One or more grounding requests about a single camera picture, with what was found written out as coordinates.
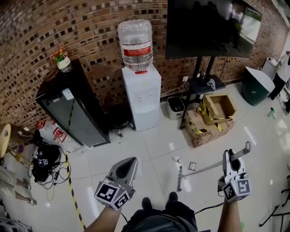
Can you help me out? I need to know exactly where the round wooden table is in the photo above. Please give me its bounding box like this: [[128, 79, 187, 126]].
[[0, 123, 12, 159]]

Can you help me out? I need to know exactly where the black chair base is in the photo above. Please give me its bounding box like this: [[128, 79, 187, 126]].
[[111, 117, 135, 138]]

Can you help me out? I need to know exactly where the black television stand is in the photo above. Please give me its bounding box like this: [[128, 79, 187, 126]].
[[180, 56, 226, 130]]

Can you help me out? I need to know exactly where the open cardboard box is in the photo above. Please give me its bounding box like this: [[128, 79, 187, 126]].
[[202, 94, 237, 126]]

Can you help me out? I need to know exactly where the person's right forearm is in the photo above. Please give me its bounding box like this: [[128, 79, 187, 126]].
[[217, 200, 241, 232]]

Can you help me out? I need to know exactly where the green bin white lid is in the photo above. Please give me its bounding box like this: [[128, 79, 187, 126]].
[[241, 66, 276, 106]]

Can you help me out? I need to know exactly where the large black television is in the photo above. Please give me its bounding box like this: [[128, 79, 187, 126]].
[[165, 0, 263, 60]]

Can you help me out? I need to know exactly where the black floor cable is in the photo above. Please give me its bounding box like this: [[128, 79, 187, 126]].
[[194, 202, 225, 215]]

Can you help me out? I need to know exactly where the person's left forearm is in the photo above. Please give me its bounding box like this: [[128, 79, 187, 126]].
[[84, 202, 123, 232]]

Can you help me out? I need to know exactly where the black glass-door fridge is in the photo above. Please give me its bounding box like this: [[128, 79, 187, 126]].
[[35, 59, 111, 148]]

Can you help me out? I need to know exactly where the potted flowers white pot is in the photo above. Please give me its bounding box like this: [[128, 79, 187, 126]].
[[49, 47, 71, 70]]

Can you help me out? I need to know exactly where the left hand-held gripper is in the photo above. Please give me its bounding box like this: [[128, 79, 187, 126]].
[[94, 157, 139, 211]]

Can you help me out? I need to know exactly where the yellow black floor tape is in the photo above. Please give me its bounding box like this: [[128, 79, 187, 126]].
[[64, 154, 87, 231]]

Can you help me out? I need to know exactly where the white water dispenser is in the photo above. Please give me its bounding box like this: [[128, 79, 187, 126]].
[[121, 65, 162, 132]]

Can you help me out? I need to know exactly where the white sink cabinet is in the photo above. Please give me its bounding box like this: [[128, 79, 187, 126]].
[[262, 56, 283, 76]]

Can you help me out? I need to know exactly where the black tripod stand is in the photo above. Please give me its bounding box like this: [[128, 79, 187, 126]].
[[258, 187, 290, 227]]

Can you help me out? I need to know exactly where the black bag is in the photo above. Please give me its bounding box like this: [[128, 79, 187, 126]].
[[31, 144, 62, 169]]

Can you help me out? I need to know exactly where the small grey waste bin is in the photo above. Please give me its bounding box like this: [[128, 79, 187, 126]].
[[167, 96, 186, 121]]

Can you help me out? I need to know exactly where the white plastic bag red print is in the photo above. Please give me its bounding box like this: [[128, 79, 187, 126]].
[[36, 119, 69, 152]]

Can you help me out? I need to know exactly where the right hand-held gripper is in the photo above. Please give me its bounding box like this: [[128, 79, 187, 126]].
[[217, 149, 251, 203]]

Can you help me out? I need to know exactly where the person's black clothing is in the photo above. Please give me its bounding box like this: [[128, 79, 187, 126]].
[[121, 200, 199, 232]]

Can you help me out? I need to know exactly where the clear water bottle red label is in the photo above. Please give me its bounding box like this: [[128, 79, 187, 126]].
[[117, 19, 154, 74]]

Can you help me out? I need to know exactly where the tangle of black cables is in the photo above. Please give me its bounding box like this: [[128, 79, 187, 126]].
[[28, 154, 72, 201]]

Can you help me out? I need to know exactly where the grey broom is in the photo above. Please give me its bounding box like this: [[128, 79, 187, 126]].
[[176, 141, 251, 193]]

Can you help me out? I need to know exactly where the black and white patterned object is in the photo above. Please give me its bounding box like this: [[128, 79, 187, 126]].
[[206, 78, 217, 92]]

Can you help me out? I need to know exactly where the large taped cardboard box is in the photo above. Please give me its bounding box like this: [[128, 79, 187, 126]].
[[184, 108, 236, 149]]

